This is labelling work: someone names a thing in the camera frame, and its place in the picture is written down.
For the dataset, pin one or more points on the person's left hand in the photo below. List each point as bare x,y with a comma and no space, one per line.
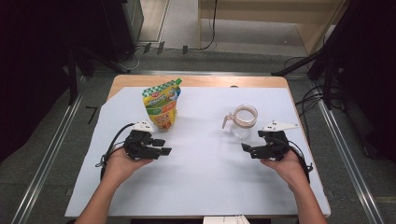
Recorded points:
120,168

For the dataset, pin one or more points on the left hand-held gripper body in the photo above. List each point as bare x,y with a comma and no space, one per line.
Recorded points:
140,146

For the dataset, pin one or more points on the light wooden shelf unit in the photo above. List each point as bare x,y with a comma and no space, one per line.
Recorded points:
249,12

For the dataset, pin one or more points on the yellow green refill pouch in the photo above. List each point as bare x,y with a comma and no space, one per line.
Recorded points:
160,109

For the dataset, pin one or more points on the dark curtain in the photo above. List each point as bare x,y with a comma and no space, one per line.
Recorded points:
370,77
31,77

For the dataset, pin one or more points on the aluminium floor rail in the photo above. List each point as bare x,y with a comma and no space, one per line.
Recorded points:
46,161
351,174
202,73

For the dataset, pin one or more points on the black metal stand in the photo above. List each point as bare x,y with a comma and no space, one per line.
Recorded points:
72,77
299,63

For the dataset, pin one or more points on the person's right hand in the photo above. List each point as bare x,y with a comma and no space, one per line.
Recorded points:
291,171

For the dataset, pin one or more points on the white table mat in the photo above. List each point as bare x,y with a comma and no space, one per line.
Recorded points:
202,174

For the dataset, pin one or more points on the black cabinet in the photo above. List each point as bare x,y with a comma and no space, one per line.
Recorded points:
112,25

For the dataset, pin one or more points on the black floor bracket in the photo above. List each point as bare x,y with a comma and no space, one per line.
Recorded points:
147,48
161,47
185,49

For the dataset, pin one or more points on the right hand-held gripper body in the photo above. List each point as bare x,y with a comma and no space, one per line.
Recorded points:
275,144

